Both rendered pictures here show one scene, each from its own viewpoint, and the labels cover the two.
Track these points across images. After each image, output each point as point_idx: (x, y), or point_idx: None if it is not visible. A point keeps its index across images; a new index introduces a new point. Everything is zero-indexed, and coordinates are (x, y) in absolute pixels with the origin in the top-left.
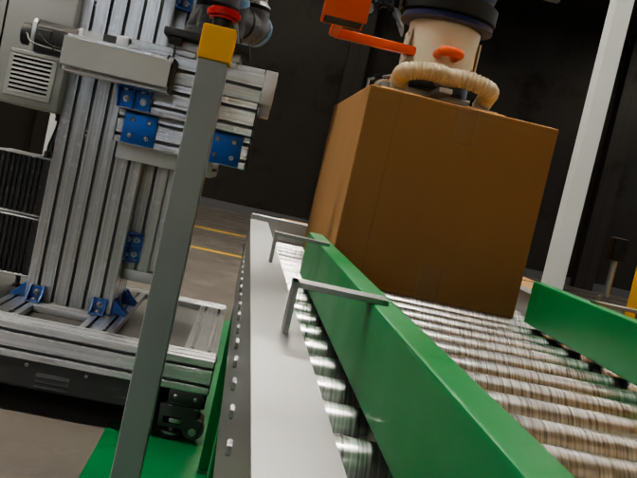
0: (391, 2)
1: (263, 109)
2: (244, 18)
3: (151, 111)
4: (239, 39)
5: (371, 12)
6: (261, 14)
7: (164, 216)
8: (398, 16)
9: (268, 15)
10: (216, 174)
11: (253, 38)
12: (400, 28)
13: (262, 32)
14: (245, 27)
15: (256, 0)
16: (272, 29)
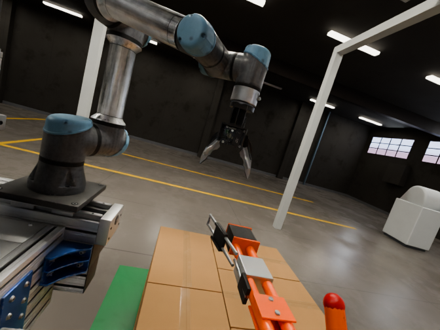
0: (239, 145)
1: (100, 239)
2: (80, 142)
3: None
4: (75, 164)
5: (217, 148)
6: (110, 131)
7: None
8: (247, 161)
9: (122, 131)
10: (49, 302)
11: (103, 154)
12: (247, 170)
13: (113, 148)
14: (84, 149)
15: (105, 118)
16: (128, 141)
